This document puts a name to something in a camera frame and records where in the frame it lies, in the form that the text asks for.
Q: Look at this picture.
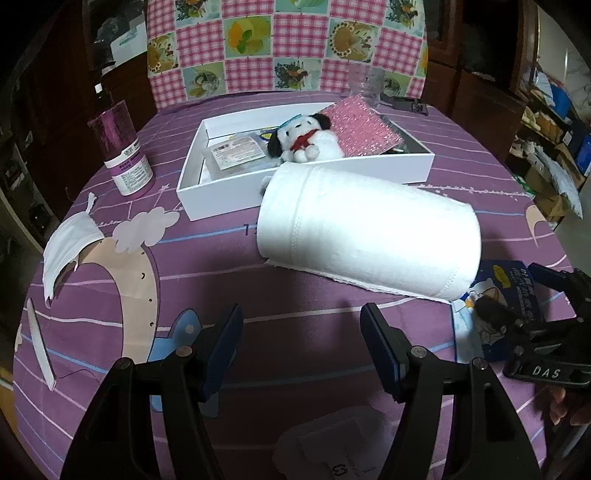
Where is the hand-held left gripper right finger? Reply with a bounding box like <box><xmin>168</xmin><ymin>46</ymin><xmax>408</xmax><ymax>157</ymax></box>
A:
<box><xmin>360</xmin><ymin>302</ymin><xmax>543</xmax><ymax>480</ymax></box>

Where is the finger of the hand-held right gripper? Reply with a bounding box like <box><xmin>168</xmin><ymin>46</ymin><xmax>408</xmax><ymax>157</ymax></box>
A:
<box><xmin>475</xmin><ymin>298</ymin><xmax>542</xmax><ymax>343</ymax></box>
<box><xmin>529</xmin><ymin>262</ymin><xmax>591</xmax><ymax>320</ymax></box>

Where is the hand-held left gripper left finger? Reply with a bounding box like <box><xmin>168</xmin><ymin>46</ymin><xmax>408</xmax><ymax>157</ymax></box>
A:
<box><xmin>60</xmin><ymin>303</ymin><xmax>244</xmax><ymax>480</ymax></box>

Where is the blue printed packet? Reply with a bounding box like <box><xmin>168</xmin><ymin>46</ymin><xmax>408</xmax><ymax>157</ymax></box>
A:
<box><xmin>455</xmin><ymin>258</ymin><xmax>555</xmax><ymax>363</ymax></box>

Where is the white tissue roll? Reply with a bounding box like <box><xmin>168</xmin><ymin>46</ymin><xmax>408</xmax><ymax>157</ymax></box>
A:
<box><xmin>256</xmin><ymin>161</ymin><xmax>483</xmax><ymax>305</ymax></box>

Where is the white cardboard box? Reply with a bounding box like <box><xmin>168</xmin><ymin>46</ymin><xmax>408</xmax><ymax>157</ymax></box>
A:
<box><xmin>175</xmin><ymin>102</ymin><xmax>436</xmax><ymax>222</ymax></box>

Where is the clear barcode label packet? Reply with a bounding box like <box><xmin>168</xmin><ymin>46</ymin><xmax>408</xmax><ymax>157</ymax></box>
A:
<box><xmin>205</xmin><ymin>134</ymin><xmax>269</xmax><ymax>176</ymax></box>

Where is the pink glitter pouch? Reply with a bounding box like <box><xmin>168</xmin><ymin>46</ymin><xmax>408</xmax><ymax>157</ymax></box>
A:
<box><xmin>320</xmin><ymin>95</ymin><xmax>402</xmax><ymax>158</ymax></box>

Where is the person's right hand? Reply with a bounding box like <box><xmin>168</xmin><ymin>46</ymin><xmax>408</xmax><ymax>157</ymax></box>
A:
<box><xmin>549</xmin><ymin>385</ymin><xmax>591</xmax><ymax>428</ymax></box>

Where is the purple striped tablecloth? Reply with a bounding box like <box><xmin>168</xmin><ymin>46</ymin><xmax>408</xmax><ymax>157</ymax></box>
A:
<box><xmin>13</xmin><ymin>88</ymin><xmax>583</xmax><ymax>480</ymax></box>

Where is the grey mailing bag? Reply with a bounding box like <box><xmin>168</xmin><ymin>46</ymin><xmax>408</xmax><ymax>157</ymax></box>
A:
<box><xmin>531</xmin><ymin>152</ymin><xmax>583</xmax><ymax>217</ymax></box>

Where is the white face mask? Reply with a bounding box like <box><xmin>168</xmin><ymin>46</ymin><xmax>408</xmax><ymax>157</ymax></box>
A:
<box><xmin>42</xmin><ymin>193</ymin><xmax>106</xmax><ymax>305</ymax></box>

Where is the white paper strip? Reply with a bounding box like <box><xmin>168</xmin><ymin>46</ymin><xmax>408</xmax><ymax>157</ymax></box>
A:
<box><xmin>25</xmin><ymin>298</ymin><xmax>57</xmax><ymax>391</ymax></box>

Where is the white plush dog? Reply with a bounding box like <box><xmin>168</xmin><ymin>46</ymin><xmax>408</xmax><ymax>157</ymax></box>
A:
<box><xmin>267</xmin><ymin>112</ymin><xmax>345</xmax><ymax>164</ymax></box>

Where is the purple pump bottle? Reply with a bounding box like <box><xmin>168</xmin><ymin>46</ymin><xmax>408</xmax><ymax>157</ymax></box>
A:
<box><xmin>88</xmin><ymin>83</ymin><xmax>155</xmax><ymax>198</ymax></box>

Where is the black plastic holder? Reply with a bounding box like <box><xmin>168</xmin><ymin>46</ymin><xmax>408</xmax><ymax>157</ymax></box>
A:
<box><xmin>379</xmin><ymin>95</ymin><xmax>429</xmax><ymax>116</ymax></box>

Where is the clear glass cup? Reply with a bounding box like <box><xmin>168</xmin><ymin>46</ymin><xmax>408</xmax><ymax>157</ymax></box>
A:
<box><xmin>346</xmin><ymin>65</ymin><xmax>386</xmax><ymax>112</ymax></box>

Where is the pink checkered chair cover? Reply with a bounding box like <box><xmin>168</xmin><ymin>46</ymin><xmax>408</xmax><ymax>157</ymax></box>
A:
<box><xmin>145</xmin><ymin>0</ymin><xmax>429</xmax><ymax>112</ymax></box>

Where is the white paper bag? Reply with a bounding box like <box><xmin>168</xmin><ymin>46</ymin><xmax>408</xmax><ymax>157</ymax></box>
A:
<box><xmin>111</xmin><ymin>28</ymin><xmax>148</xmax><ymax>65</ymax></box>

